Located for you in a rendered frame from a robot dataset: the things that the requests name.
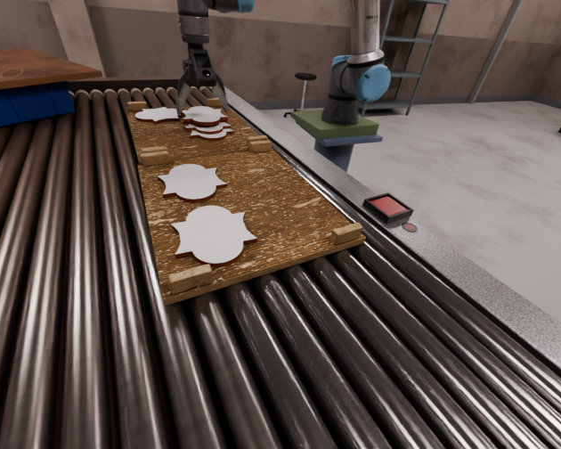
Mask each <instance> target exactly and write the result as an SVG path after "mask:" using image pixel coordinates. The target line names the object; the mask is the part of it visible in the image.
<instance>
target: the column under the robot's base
mask: <svg viewBox="0 0 561 449"><path fill-rule="evenodd" d="M296 123H297V124H298V125H299V126H300V127H302V128H303V129H304V130H305V131H306V132H307V133H308V134H309V135H311V136H312V137H313V138H314V139H315V144H314V149H315V150H316V151H317V152H319V153H320V154H321V155H322V156H323V157H325V158H326V159H328V160H330V161H331V162H332V163H334V164H335V165H337V166H338V167H340V168H341V169H343V170H344V171H346V173H347V170H348V167H349V163H350V159H351V156H352V152H353V148H354V145H355V144H358V143H377V142H382V139H383V137H382V136H380V135H378V134H376V135H358V136H348V137H336V138H324V139H318V138H317V137H316V136H315V135H313V134H312V133H311V132H310V131H308V130H307V129H306V128H305V127H303V126H302V125H301V124H299V123H298V122H297V121H296Z"/></svg>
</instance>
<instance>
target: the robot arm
mask: <svg viewBox="0 0 561 449"><path fill-rule="evenodd" d="M176 2H177V9H178V14H179V18H180V20H177V24H180V30H181V33H182V34H183V35H182V41H183V42H186V43H187V44H188V52H189V58H188V60H183V71H184V73H183V74H182V75H181V76H180V78H179V81H178V92H177V96H176V111H177V115H180V113H181V112H182V111H183V105H184V104H185V100H186V98H187V97H188V96H189V95H190V94H191V89H190V87H189V83H191V84H193V85H195V87H198V86H205V87H209V86H212V89H211V90H212V92H213V93H214V94H215V95H216V96H218V99H219V102H220V103H221V104H222V105H223V108H224V110H225V111H226V112H228V102H227V98H226V93H225V90H224V84H223V81H222V80H221V78H219V77H218V76H217V75H216V73H215V71H214V69H213V66H212V63H211V60H210V58H209V55H208V52H207V49H203V44H208V43H209V37H208V36H209V35H210V33H209V18H208V9H210V10H217V11H219V12H221V13H228V12H240V13H244V12H252V11H253V8H254V4H255V0H176ZM379 5H380V0H349V6H350V26H351V47H352V54H351V55H342V56H336V57H335V58H334V59H333V62H332V66H331V75H330V82H329V97H328V100H327V102H326V105H325V107H324V109H323V112H322V114H321V119H322V120H323V121H325V122H327V123H330V124H335V125H352V124H356V123H357V122H358V118H359V114H358V106H357V100H359V101H360V102H374V101H376V100H378V99H379V98H380V97H381V96H382V95H383V94H384V92H385V91H386V90H387V88H388V87H389V84H390V80H391V74H390V70H389V69H388V68H387V66H386V65H384V53H383V52H382V51H381V50H380V49H379Z"/></svg>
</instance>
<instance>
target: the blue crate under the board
mask: <svg viewBox="0 0 561 449"><path fill-rule="evenodd" d="M66 84H68V81H63V82H56V83H49V84H42V85H33V86H20V87H13V88H5V89H0V127H4V126H9V125H13V124H18V123H22V122H27V121H31V120H36V119H41V118H49V117H53V116H58V115H62V114H67V113H72V112H75V108H74V105H73V102H72V101H71V98H70V95H69V91H68V88H67V86H66Z"/></svg>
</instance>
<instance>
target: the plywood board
mask: <svg viewBox="0 0 561 449"><path fill-rule="evenodd" d="M99 77H102V71H101V70H97V69H93V68H89V67H86V66H84V65H80V64H77V63H75V62H71V61H66V60H63V59H60V58H57V57H53V56H51V55H48V54H44V53H40V52H36V51H33V50H29V49H8V50H0V89H5V88H13V87H20V86H33V85H42V84H49V83H56V82H63V81H70V80H79V79H86V78H99Z"/></svg>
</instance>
